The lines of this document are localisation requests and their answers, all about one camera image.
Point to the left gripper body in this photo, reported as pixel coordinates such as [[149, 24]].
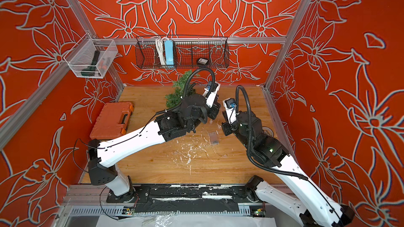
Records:
[[212, 112]]

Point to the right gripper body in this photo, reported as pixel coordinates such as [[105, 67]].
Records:
[[229, 129]]

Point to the small green christmas tree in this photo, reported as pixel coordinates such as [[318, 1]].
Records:
[[175, 98]]

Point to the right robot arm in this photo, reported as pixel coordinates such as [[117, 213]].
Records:
[[310, 206]]

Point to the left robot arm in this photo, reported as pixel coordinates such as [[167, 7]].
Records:
[[164, 126]]

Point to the tape roll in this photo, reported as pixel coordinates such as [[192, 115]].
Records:
[[268, 131]]

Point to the black tape measure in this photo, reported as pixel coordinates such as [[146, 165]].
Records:
[[202, 61]]

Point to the blue power strip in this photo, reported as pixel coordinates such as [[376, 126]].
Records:
[[169, 52]]

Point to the orange tool case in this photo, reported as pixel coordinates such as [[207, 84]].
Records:
[[112, 121]]

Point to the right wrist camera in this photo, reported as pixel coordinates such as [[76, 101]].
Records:
[[230, 110]]

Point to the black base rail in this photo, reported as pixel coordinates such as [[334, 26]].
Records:
[[153, 199]]

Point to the black wire basket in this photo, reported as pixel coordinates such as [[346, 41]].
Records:
[[150, 51]]

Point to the orange handled tool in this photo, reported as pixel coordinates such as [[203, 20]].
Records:
[[104, 65]]

